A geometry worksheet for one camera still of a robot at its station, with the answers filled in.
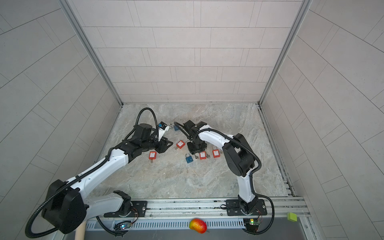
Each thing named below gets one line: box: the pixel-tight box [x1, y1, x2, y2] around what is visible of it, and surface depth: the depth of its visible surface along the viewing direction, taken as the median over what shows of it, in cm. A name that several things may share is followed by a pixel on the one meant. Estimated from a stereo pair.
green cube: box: [287, 212, 298, 222], surface depth 68 cm
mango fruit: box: [189, 218, 208, 234], surface depth 65 cm
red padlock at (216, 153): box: [212, 149, 221, 158], surface depth 91 cm
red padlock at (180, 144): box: [176, 140, 186, 149], surface depth 95 cm
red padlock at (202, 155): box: [199, 151, 207, 160], surface depth 90 cm
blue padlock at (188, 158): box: [185, 152, 194, 164], surface depth 89 cm
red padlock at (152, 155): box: [148, 151, 157, 160], surface depth 89 cm
